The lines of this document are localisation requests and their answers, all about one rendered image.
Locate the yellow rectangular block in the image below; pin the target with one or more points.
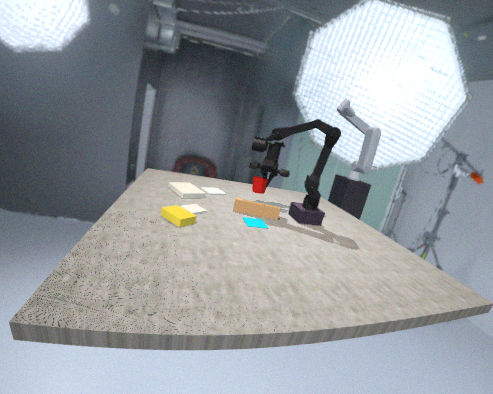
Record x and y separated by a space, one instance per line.
178 215

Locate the red cup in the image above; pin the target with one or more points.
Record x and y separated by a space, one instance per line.
259 184

